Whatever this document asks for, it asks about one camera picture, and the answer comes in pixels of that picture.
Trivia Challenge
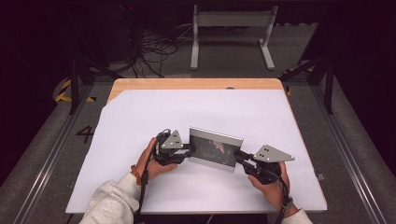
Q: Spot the tangle of black cables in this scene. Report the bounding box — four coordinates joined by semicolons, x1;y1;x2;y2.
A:
130;30;180;79

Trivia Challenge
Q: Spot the aluminium floor rail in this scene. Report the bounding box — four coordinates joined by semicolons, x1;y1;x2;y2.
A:
12;83;95;224
310;83;390;224

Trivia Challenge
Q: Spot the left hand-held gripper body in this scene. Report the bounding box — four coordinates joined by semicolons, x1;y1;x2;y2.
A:
153;129;190;166

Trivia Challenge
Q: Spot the person's left hand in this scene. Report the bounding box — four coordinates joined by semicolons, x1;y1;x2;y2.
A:
134;137;178;181

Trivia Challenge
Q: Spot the orange bead bracelet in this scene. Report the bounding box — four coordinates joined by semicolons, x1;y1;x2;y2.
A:
130;163;142;187

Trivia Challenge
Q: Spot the white metal stand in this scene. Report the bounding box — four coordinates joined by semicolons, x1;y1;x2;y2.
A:
190;4;279;72

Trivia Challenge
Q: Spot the black metal stand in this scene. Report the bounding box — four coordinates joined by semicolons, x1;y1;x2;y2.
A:
65;8;125;116
278;52;336;116

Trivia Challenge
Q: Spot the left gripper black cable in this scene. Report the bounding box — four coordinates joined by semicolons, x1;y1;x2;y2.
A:
133;128;173;224

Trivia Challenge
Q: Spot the wooden table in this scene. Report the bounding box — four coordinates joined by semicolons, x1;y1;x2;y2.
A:
106;77;329;213

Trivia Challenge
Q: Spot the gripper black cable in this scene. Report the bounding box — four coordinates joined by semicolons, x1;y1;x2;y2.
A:
266;172;294;224
133;128;173;224

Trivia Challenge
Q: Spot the person's right hand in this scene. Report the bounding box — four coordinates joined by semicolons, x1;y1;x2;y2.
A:
247;162;299;217

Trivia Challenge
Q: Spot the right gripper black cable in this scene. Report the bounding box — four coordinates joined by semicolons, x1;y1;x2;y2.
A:
266;172;294;224

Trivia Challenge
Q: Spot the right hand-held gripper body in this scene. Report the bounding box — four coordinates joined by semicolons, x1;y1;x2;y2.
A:
243;144;296;186

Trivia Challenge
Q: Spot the white table sheet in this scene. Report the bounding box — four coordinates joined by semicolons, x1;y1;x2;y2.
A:
64;89;329;215

